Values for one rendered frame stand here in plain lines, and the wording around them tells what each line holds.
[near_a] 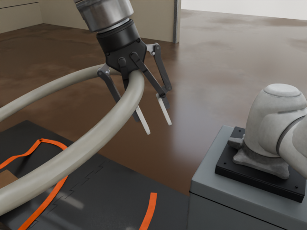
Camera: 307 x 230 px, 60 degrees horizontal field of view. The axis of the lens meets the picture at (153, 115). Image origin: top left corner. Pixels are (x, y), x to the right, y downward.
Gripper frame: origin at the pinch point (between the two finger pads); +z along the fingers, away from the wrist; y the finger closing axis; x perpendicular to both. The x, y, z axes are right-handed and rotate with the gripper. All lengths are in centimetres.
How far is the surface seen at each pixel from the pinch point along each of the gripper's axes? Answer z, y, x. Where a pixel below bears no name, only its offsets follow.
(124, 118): -9.6, 3.7, 16.0
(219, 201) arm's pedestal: 46.3, -8.0, -11.7
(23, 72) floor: 29, 158, -349
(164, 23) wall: 69, -79, -474
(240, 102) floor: 138, -92, -211
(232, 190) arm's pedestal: 42.8, -13.3, -10.9
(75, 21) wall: 11, 93, -617
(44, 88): -10.3, 24.7, -20.7
